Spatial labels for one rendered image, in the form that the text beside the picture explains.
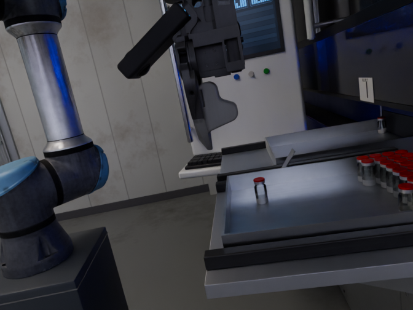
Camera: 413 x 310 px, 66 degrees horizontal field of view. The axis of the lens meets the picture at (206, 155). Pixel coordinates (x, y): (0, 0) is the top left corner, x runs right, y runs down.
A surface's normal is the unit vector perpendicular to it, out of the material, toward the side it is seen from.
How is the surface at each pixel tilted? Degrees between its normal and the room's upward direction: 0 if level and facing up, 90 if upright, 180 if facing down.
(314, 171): 90
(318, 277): 90
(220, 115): 93
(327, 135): 90
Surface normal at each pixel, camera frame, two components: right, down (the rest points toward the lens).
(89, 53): 0.06, 0.22
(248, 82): -0.22, 0.25
